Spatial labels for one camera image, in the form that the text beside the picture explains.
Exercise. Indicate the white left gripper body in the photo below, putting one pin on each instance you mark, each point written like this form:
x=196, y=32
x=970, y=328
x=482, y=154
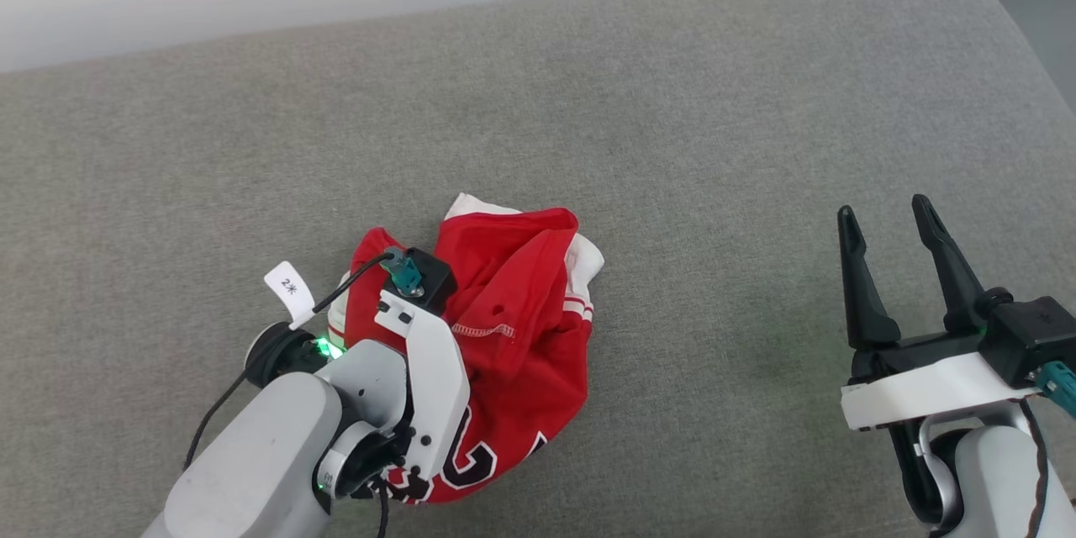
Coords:
x=437, y=387

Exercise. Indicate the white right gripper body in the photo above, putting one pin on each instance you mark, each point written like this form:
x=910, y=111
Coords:
x=925, y=391

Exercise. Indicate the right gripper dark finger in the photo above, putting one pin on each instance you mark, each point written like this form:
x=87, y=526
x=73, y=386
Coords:
x=862, y=303
x=954, y=277

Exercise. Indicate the red Bulls 23 jersey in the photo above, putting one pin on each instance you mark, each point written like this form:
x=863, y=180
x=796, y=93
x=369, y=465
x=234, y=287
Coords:
x=513, y=286

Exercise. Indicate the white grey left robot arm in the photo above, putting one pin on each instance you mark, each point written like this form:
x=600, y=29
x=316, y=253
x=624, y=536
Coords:
x=261, y=454

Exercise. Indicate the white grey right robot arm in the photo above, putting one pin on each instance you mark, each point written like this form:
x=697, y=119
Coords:
x=992, y=479

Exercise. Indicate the grey fabric sofa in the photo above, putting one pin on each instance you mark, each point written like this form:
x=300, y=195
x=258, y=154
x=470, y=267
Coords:
x=714, y=143

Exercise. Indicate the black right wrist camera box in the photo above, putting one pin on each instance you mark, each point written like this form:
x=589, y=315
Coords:
x=1030, y=336

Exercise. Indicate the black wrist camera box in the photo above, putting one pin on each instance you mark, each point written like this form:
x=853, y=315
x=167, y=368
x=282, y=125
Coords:
x=435, y=279
x=1030, y=336

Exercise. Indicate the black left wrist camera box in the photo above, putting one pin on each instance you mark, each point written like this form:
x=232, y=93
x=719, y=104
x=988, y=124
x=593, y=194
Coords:
x=435, y=279

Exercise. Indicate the teal left camera connector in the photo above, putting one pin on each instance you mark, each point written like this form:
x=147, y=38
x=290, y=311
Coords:
x=405, y=271

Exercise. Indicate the teal camera connector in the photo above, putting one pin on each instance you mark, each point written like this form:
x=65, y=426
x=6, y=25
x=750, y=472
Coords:
x=405, y=271
x=1061, y=385

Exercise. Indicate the teal right camera connector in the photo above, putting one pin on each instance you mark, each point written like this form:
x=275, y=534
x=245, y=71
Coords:
x=1061, y=385

